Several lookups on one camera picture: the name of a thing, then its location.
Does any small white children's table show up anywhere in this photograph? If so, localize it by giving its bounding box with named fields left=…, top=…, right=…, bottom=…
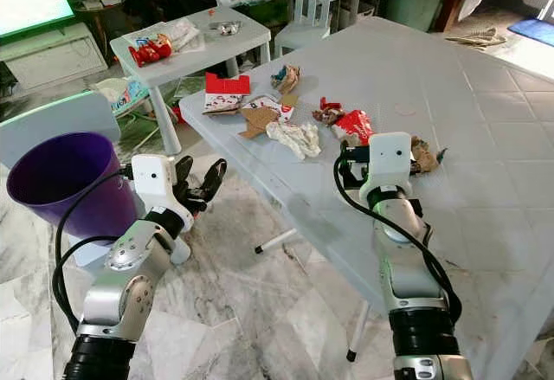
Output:
left=110, top=6, right=272, bottom=157

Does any small red crumpled wrapper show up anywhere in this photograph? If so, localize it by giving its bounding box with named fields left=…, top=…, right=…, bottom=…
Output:
left=312, top=97, right=348, bottom=128

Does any crumpled white tissue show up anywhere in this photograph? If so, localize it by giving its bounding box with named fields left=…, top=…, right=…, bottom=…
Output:
left=265, top=120, right=324, bottom=161

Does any clear white plastic bag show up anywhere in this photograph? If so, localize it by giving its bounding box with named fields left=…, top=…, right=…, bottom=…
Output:
left=130, top=18, right=203, bottom=54

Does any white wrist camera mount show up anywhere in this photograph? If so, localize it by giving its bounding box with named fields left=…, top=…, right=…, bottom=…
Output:
left=364, top=132, right=416, bottom=196
left=134, top=155, right=184, bottom=218

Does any red and white carton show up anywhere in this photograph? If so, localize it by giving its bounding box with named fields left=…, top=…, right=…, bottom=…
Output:
left=203, top=73, right=252, bottom=116

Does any teal and white wipes pack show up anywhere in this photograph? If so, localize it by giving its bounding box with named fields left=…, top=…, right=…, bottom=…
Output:
left=90, top=77, right=151, bottom=119

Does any plain white plastic chair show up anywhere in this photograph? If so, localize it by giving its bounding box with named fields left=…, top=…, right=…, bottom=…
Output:
left=0, top=92, right=150, bottom=270

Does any purple plastic rubbish bin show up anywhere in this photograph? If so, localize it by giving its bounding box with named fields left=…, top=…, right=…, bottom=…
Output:
left=7, top=132, right=140, bottom=242

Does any large grey plastic table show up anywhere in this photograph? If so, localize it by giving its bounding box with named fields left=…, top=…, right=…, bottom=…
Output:
left=179, top=16, right=554, bottom=380

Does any white and red flat wrapper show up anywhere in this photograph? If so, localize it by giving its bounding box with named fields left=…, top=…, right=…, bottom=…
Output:
left=247, top=96, right=297, bottom=125

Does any white slatted children's chair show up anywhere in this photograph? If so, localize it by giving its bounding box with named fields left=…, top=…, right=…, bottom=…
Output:
left=274, top=0, right=348, bottom=58

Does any red and white snack packet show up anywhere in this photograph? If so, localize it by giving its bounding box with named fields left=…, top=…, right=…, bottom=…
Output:
left=333, top=109, right=376, bottom=146

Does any crumpled silver foil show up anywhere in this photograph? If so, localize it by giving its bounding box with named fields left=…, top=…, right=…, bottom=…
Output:
left=213, top=21, right=244, bottom=37

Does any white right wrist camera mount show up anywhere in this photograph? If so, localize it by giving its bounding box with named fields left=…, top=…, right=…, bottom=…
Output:
left=364, top=132, right=416, bottom=196

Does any red crumpled snack bag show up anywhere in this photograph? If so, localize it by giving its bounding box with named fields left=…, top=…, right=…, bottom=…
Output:
left=130, top=34, right=173, bottom=68

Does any brown crumpled paper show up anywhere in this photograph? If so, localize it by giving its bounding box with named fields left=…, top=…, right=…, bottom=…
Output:
left=409, top=135, right=445, bottom=176

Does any white television cabinet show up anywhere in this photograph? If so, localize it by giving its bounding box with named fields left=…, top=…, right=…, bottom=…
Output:
left=0, top=23, right=110, bottom=97

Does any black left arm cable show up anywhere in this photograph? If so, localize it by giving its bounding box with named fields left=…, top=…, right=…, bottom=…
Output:
left=51, top=167, right=138, bottom=333

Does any brown patterned cloth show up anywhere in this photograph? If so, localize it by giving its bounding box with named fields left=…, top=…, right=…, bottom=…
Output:
left=454, top=27, right=511, bottom=50

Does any blue floor mat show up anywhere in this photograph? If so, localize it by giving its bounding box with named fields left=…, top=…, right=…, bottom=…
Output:
left=508, top=17, right=554, bottom=49

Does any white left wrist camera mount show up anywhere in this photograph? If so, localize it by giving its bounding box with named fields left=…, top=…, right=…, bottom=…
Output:
left=134, top=155, right=184, bottom=218

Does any teal and brown crumpled wrapper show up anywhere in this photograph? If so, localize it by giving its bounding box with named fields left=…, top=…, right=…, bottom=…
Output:
left=270, top=65, right=303, bottom=96

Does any brown cardboard piece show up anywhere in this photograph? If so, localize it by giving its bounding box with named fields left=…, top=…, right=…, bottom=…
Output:
left=240, top=94, right=300, bottom=141

